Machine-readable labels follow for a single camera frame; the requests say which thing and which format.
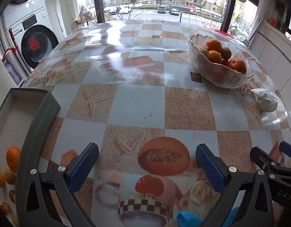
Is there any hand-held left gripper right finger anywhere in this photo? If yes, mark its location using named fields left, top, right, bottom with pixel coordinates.
left=196, top=143, right=275, bottom=227

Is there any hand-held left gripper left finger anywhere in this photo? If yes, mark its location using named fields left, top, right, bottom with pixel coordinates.
left=20, top=142, right=99, bottom=227

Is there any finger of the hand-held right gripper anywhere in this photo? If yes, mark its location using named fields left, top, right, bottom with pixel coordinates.
left=279, top=141, right=291, bottom=168
left=250, top=147, right=282, bottom=173

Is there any grey rectangular tray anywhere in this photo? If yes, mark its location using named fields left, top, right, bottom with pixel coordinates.
left=0, top=88, right=61, bottom=227

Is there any large orange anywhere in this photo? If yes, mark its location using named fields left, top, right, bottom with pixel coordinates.
left=6, top=147, right=22, bottom=173

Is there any greenish brown round fruit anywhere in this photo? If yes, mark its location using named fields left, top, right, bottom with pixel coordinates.
left=4, top=169, right=16, bottom=185

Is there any crumpled white plastic bag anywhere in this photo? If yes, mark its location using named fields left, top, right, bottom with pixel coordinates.
left=251, top=88, right=278, bottom=112

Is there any blue rubber glove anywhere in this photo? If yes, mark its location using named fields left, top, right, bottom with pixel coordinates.
left=177, top=207, right=240, bottom=227

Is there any printed checkered tablecloth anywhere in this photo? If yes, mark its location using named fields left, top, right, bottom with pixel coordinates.
left=20, top=19, right=291, bottom=227

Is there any clear glass fruit bowl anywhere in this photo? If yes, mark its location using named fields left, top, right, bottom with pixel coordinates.
left=189, top=34, right=255, bottom=89

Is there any red apple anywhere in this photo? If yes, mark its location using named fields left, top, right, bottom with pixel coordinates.
left=210, top=64, right=231, bottom=83

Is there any dark orange tangerine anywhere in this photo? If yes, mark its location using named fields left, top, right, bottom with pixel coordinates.
left=227, top=58, right=247, bottom=75

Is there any white low cabinet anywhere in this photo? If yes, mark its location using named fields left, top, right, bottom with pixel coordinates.
left=248, top=20, right=291, bottom=114

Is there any green round fruit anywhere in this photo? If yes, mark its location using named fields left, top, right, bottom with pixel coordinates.
left=221, top=47, right=232, bottom=60

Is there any purple soft object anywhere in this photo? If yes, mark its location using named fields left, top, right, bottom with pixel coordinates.
left=4, top=61, right=22, bottom=86

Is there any green potted plant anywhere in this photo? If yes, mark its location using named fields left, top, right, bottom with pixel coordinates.
left=277, top=16, right=288, bottom=33

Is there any red plastic basin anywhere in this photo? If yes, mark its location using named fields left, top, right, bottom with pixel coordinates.
left=214, top=29, right=234, bottom=38

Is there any white washing machine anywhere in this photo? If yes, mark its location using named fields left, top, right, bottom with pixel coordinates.
left=1, top=0, right=65, bottom=76

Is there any beige wrapped bouquet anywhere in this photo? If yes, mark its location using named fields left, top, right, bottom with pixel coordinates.
left=71, top=5, right=99, bottom=29

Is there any red-handled mop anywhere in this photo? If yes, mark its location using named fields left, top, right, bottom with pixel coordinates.
left=4, top=28, right=32, bottom=76

